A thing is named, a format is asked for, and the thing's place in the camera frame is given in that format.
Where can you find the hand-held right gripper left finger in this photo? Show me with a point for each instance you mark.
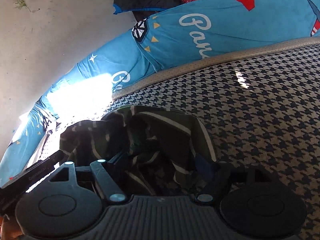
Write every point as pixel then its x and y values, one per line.
pixel 105 177

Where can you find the person's left hand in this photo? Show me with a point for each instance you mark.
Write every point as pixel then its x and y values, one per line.
pixel 8 228

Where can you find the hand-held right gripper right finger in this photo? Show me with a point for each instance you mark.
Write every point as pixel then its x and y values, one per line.
pixel 203 166

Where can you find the blue printed quilt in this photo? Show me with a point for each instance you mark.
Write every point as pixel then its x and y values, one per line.
pixel 175 42

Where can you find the houndstooth woven mat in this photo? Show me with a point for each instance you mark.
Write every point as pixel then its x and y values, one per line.
pixel 262 117

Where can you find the green brown striped t-shirt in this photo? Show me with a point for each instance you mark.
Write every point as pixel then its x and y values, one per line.
pixel 155 135

